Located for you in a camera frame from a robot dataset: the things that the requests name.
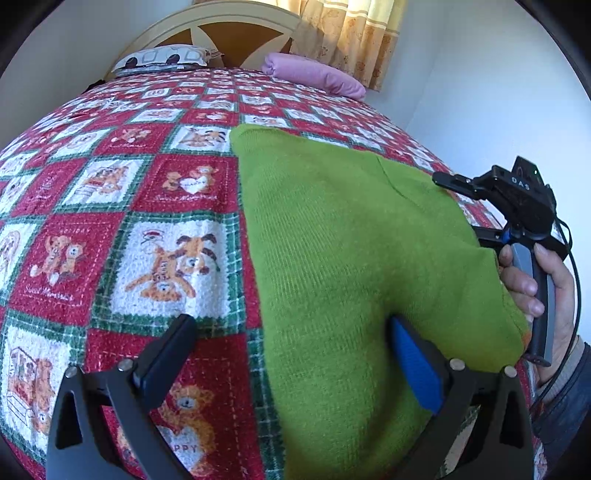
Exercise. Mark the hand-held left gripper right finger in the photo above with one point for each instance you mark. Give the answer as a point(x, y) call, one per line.
point(418, 367)

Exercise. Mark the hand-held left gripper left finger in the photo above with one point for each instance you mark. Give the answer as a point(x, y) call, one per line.
point(166, 360)

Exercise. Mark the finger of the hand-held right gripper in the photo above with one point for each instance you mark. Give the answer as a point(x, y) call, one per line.
point(455, 183)
point(490, 236)

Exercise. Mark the green knit sweater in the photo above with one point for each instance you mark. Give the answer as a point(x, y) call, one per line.
point(323, 254)

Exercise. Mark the person's right forearm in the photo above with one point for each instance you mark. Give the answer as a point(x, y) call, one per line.
point(572, 410)

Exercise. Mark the person's right hand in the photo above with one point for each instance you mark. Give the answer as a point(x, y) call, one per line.
point(561, 295)

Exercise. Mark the red checkered printed blanket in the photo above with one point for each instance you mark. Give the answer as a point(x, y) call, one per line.
point(92, 230)

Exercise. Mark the yellow patterned curtain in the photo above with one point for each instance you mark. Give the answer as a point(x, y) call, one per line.
point(355, 41)

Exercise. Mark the pink pillow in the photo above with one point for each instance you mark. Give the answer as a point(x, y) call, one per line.
point(314, 74)

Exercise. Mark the cream and orange headboard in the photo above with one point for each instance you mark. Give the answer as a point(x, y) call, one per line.
point(240, 37)

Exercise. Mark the white patterned pillow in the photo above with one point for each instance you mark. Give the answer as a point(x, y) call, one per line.
point(161, 57)

